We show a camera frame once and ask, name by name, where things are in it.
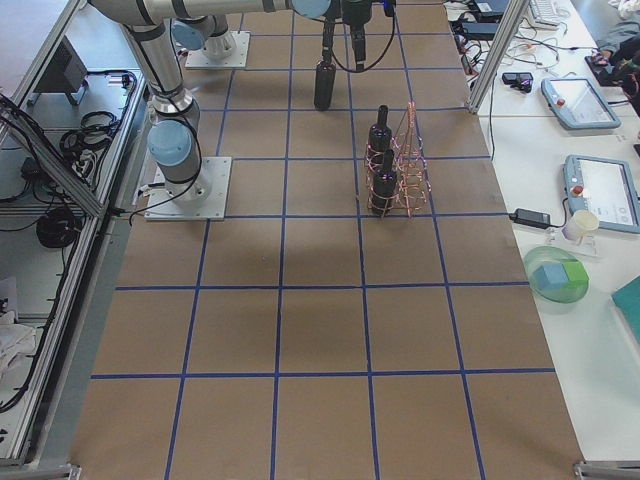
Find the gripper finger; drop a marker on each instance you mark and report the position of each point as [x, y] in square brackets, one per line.
[327, 40]
[358, 41]

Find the blue teach pendant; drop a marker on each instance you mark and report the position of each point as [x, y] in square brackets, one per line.
[578, 104]
[605, 188]

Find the near blue teach pendant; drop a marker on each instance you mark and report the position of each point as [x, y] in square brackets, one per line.
[605, 188]

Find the white paper cup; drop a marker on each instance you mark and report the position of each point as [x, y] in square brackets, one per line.
[581, 223]

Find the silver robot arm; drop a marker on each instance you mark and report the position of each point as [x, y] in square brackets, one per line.
[151, 13]
[172, 140]

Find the copper wire wine basket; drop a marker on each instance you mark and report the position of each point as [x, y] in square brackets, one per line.
[413, 187]

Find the dark wine bottle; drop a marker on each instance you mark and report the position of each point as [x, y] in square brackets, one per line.
[324, 84]

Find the black power adapter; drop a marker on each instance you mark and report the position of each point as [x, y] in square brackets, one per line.
[530, 218]

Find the dark bottle in basket right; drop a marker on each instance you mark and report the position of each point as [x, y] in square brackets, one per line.
[379, 139]

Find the dark bottle in basket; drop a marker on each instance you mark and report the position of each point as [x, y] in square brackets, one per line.
[379, 139]
[384, 185]

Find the dark bottle in basket left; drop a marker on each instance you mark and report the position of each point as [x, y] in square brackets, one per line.
[384, 185]

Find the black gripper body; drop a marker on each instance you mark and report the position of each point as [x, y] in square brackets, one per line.
[352, 10]

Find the green bowl with cubes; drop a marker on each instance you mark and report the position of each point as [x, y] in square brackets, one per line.
[556, 274]

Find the far blue teach pendant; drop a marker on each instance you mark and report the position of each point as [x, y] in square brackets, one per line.
[578, 104]

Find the aluminium frame post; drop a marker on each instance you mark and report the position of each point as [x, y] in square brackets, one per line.
[502, 39]

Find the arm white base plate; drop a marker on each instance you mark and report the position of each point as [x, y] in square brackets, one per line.
[205, 199]
[225, 52]

